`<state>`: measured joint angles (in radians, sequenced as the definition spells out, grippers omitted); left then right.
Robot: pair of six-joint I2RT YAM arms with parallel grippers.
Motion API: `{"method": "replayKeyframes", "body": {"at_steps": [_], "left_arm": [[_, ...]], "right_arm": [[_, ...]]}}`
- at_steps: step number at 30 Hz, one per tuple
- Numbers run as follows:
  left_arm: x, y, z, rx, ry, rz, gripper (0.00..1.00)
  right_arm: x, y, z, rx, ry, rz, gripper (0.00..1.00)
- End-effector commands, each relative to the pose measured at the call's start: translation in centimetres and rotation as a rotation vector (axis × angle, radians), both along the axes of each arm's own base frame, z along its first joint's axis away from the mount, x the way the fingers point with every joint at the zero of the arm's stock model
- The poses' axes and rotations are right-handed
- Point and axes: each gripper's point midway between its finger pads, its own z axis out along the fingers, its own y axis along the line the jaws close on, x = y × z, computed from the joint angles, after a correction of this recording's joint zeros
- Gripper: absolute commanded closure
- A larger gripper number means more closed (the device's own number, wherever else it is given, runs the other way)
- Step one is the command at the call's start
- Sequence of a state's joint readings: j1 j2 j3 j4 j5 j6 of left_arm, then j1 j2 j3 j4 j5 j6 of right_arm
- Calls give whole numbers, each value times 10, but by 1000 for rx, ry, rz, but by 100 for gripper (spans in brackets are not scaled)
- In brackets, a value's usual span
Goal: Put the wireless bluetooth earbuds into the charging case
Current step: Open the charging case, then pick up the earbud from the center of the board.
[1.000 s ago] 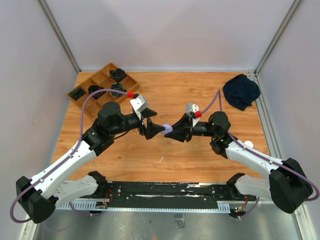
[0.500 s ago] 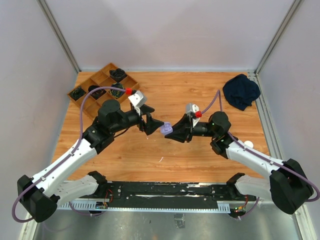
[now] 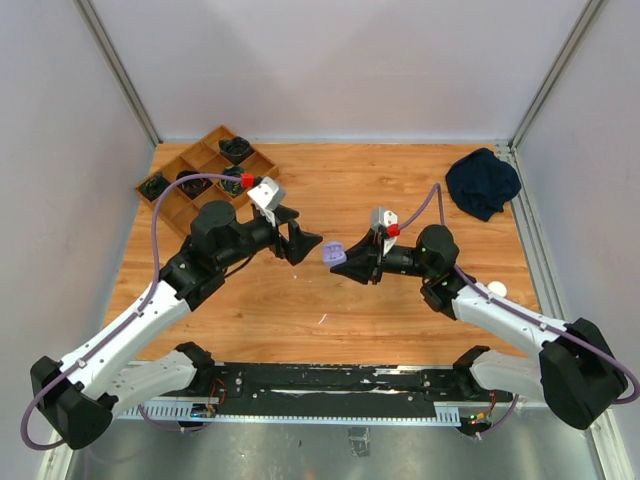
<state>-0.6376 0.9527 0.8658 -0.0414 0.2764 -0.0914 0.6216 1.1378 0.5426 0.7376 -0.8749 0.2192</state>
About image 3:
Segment black yellow rolled tie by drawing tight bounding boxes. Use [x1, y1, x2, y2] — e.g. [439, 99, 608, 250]
[220, 165, 253, 197]

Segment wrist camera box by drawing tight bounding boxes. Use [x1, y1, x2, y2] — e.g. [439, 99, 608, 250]
[370, 207, 400, 239]
[248, 177, 286, 215]

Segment aluminium frame rail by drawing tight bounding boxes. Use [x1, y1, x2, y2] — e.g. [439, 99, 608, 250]
[37, 357, 636, 480]

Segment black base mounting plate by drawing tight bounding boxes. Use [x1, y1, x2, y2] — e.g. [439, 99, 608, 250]
[124, 362, 516, 419]

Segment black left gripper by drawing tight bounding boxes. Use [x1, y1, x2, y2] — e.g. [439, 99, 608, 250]
[217, 204, 322, 269]

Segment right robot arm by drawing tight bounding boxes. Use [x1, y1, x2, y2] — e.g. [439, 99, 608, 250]
[329, 225, 628, 430]

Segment black orange rolled tie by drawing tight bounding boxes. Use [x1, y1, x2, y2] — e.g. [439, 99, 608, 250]
[176, 170, 212, 200]

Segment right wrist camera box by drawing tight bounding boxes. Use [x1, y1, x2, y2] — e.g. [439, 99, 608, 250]
[370, 207, 400, 239]

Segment dark green rolled tie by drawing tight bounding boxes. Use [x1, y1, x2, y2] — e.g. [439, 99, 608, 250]
[138, 172, 170, 202]

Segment black dotted rolled tie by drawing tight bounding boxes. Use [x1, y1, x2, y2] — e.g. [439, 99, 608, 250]
[218, 136, 254, 165]

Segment wooden compartment tray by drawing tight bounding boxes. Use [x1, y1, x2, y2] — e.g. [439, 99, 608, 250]
[135, 126, 279, 238]

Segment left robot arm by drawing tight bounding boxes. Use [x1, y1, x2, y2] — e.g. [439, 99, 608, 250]
[21, 200, 323, 450]

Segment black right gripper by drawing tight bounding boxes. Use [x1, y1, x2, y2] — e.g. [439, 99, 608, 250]
[331, 228, 434, 285]

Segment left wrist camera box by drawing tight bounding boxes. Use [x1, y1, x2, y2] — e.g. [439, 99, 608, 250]
[248, 177, 286, 215]

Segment white charging case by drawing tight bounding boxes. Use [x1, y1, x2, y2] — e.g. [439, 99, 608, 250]
[487, 281, 507, 297]

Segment dark blue crumpled cloth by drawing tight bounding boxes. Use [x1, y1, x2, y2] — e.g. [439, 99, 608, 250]
[445, 148, 522, 222]

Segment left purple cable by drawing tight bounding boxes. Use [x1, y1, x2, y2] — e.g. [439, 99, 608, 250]
[19, 172, 259, 454]

